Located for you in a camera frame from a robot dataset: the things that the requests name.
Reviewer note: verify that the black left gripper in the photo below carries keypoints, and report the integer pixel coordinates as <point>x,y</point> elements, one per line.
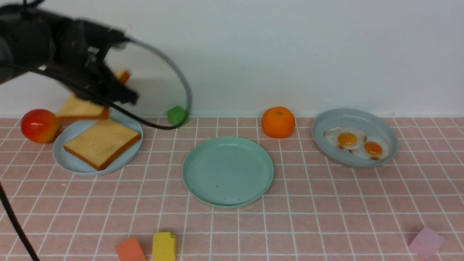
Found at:
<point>80,57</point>

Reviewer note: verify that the toast slice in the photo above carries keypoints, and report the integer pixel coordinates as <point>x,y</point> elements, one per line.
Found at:
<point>102,143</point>
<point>77,109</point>

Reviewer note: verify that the fried egg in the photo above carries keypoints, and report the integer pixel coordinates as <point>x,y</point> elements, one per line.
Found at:
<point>373,148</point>
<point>345,138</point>

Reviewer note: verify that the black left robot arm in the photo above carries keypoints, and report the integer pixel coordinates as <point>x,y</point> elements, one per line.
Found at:
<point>29,42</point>

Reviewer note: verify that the light blue plate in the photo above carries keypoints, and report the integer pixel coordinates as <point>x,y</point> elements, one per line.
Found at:
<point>79,167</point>

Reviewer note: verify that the red apple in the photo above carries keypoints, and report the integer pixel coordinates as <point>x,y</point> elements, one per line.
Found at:
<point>40,126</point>

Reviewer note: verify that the green foam cube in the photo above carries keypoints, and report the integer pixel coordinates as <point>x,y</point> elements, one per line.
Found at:
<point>177,115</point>

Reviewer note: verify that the green centre plate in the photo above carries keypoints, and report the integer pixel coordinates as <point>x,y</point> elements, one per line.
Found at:
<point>228,172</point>

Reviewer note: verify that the orange mandarin fruit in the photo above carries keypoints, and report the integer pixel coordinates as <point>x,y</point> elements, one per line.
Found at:
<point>278,122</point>

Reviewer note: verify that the orange foam block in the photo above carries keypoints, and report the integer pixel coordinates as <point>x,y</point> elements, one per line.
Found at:
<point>130,250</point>

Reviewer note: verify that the yellow foam block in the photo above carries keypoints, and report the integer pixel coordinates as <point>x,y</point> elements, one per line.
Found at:
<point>164,246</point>

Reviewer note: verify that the pink checkered tablecloth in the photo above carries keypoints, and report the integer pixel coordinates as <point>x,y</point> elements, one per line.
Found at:
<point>311,210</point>

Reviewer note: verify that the grey plate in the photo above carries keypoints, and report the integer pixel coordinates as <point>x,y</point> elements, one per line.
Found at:
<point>353,118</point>

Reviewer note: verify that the pink foam cube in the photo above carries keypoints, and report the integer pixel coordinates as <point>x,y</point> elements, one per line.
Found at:
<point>426,243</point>

